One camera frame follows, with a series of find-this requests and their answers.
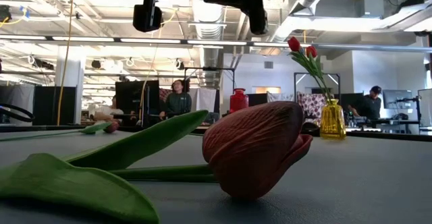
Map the black metal frame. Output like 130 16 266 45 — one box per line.
184 67 236 117
293 72 341 103

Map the red white patterned cloth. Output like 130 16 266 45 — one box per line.
296 92 327 125

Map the long yellow cable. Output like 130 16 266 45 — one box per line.
55 0 76 126

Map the person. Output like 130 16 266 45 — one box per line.
347 85 384 120
158 78 193 120
92 95 126 122

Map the bright red tulip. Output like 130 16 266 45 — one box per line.
305 45 333 102
288 36 330 102

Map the yellow glass vase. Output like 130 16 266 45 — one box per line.
319 99 347 140

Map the grey table mat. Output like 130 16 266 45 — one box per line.
0 129 432 224

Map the dark red tulip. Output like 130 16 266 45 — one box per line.
0 121 120 142
0 101 314 224

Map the black cable loop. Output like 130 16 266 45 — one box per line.
0 103 35 123

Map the red ribbed vase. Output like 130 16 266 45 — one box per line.
229 88 250 114

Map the grey desk monitor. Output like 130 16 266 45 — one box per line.
382 89 413 110

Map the long ceiling light strip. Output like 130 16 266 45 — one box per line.
0 34 432 49

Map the grey ventilation box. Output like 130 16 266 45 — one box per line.
315 0 385 19

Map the black desk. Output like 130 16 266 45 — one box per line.
344 115 421 134

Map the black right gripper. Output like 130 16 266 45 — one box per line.
203 0 304 36

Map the black screen cart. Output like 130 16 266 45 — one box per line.
115 80 160 127

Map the black partition panel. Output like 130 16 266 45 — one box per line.
33 86 77 126

